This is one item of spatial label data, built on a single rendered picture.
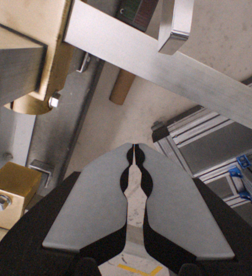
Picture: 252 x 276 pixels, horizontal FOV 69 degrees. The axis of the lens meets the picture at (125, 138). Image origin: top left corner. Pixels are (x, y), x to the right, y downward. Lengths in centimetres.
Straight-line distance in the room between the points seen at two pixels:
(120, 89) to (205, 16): 51
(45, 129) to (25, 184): 13
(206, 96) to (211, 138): 81
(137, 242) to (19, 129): 36
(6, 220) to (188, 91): 28
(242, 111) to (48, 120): 30
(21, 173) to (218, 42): 100
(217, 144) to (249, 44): 50
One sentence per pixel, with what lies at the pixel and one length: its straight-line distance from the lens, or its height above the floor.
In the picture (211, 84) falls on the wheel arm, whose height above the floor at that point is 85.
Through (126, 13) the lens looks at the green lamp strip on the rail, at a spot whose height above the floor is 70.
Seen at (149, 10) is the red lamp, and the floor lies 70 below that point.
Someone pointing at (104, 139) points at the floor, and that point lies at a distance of 115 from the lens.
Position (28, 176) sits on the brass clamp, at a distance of 29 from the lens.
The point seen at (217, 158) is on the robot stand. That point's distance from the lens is 105.
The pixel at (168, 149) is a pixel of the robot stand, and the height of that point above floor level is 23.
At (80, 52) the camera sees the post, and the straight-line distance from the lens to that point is 27.
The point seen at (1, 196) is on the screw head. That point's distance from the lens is 27.
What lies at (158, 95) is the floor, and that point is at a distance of 105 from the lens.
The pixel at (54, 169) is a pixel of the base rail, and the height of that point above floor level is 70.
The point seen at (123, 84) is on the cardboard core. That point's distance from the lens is 95.
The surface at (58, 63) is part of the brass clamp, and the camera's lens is 17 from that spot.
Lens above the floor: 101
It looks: 62 degrees down
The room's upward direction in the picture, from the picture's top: 176 degrees counter-clockwise
